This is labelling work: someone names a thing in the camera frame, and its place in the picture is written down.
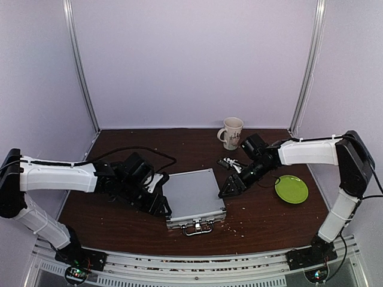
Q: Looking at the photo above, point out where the aluminium poker chip case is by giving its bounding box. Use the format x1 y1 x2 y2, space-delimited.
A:
163 169 226 236

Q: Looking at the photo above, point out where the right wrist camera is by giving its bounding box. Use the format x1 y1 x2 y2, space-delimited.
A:
217 157 247 173

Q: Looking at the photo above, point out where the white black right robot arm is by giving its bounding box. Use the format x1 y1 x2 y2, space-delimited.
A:
218 130 376 269

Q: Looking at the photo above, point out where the cream ceramic mug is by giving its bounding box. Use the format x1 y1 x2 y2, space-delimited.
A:
217 117 244 151

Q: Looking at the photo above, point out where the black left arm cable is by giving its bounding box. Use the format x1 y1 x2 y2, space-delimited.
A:
0 145 177 174

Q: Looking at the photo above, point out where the front aluminium rail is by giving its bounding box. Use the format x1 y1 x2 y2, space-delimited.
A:
29 236 360 287

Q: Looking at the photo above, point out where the right aluminium frame post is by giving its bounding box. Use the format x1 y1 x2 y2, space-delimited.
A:
289 0 327 135

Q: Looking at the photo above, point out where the left aluminium frame post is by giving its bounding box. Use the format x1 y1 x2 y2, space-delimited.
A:
63 0 101 133

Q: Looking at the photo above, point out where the green plate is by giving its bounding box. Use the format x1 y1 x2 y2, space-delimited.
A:
275 175 309 204

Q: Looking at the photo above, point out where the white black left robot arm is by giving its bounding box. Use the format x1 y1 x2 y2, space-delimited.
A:
1 148 172 266

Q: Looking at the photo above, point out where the aluminium frame post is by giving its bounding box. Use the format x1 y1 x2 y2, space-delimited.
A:
289 0 327 135
63 0 101 133

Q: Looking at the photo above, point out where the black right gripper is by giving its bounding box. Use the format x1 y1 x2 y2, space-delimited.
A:
218 159 272 199

